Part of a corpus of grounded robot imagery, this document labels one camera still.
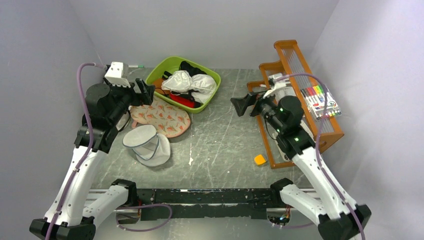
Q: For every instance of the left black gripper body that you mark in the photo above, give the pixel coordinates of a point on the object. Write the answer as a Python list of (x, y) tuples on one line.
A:
[(125, 97)]

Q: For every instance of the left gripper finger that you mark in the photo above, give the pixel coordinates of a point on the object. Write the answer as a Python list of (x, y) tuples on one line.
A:
[(148, 94), (143, 91)]

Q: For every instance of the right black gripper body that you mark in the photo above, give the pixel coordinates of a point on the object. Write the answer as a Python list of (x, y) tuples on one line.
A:
[(264, 106)]

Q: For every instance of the floral mesh laundry bag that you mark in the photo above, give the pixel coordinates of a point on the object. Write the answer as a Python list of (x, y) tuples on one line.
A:
[(169, 120)]

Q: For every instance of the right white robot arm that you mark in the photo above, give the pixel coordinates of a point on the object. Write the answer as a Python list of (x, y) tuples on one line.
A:
[(336, 214)]

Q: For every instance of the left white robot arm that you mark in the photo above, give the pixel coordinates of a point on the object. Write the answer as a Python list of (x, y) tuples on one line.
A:
[(69, 218)]

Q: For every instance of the white bra in bin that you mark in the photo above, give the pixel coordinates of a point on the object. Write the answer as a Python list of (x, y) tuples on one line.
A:
[(201, 86)]

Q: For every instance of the white mesh laundry bag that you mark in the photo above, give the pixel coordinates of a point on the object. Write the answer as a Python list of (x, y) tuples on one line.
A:
[(151, 148)]

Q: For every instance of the orange wooden rack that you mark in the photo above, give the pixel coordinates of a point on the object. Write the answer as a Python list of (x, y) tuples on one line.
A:
[(291, 61)]

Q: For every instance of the green plastic bin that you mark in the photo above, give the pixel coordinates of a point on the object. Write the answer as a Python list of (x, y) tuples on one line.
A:
[(166, 68)]

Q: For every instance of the red garment in bin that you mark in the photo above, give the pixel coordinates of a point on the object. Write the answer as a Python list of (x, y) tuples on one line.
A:
[(182, 100)]

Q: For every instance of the black garment in bin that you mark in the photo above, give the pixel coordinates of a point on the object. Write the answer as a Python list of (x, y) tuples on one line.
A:
[(191, 70)]

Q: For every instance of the coloured marker pack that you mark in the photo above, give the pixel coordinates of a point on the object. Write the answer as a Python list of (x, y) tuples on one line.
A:
[(321, 105)]

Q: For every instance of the yellow sponge block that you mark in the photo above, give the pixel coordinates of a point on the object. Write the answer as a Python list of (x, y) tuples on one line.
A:
[(260, 160)]

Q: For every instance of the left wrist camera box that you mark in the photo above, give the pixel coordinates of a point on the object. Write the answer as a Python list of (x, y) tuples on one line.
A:
[(117, 74)]

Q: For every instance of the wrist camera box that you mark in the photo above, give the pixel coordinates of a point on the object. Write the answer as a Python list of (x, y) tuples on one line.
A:
[(277, 82), (117, 74)]

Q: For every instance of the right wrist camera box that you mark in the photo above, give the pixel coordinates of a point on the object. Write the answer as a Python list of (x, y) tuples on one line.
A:
[(277, 82)]

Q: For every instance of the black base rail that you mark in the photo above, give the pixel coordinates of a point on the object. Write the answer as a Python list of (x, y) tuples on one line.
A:
[(163, 203)]

